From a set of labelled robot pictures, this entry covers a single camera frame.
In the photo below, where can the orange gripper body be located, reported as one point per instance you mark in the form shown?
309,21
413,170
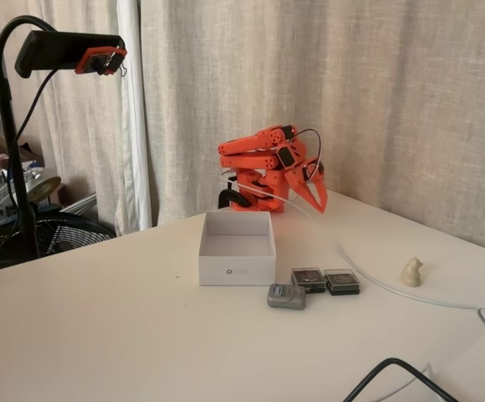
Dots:
303,182

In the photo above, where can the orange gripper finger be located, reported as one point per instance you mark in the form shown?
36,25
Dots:
323,192
309,197

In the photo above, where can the orange robot base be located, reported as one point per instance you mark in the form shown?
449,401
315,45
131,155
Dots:
246,184

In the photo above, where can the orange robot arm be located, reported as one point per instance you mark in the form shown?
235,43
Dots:
246,161

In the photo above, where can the white cardboard box bin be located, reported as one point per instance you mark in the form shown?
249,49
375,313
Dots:
235,272

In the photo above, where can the black table clamp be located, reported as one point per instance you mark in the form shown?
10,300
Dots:
227,197

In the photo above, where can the black box with clear lid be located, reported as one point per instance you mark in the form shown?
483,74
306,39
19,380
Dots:
342,282
309,278

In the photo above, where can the silver tin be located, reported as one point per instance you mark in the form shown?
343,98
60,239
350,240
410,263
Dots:
286,298

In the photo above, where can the beige curtain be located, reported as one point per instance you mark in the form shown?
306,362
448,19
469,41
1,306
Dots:
267,63

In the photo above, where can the cream animal figurine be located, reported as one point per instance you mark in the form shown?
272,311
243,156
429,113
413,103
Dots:
411,274

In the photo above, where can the black fan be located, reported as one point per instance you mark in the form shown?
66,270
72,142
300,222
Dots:
70,234

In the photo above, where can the gold lamp shade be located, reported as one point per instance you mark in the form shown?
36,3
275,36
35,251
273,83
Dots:
45,186

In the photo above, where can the brown cardboard box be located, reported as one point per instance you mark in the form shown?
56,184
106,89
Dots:
32,157

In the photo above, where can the black gooseneck stand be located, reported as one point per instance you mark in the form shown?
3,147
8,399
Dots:
11,125

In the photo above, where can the camera on black gooseneck stand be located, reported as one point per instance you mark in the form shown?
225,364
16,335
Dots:
99,146

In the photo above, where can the orange camera module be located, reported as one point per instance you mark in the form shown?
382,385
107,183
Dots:
84,63

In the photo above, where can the black camera holder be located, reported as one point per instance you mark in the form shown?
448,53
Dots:
58,50

